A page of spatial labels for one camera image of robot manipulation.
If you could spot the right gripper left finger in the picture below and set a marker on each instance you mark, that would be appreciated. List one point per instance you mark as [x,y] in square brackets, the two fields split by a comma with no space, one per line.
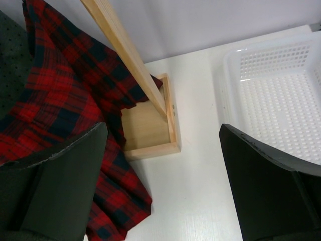
[48,195]

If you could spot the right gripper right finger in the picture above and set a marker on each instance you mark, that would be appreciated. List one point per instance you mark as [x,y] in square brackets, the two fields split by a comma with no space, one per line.
[276,195]

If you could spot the red plaid skirt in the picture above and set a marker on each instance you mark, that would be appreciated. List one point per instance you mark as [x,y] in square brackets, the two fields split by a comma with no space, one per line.
[74,83]

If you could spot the white plastic basket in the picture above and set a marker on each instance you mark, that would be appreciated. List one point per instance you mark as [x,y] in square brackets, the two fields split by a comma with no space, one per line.
[271,91]

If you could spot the wooden clothes rack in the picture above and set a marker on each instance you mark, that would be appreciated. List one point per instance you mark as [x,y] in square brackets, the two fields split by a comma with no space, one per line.
[150,128]

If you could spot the dark dotted garment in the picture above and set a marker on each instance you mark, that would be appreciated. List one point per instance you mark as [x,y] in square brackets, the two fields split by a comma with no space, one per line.
[16,62]

